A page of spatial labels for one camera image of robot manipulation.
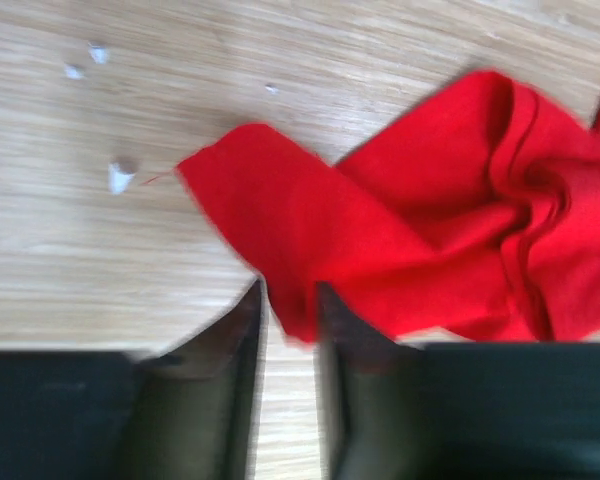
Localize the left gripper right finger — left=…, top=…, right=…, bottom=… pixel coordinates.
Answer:
left=317, top=283, right=460, bottom=479

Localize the red t shirt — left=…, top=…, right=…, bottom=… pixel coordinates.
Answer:
left=176, top=71, right=600, bottom=343

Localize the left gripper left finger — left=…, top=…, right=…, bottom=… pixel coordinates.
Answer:
left=114, top=280, right=263, bottom=479

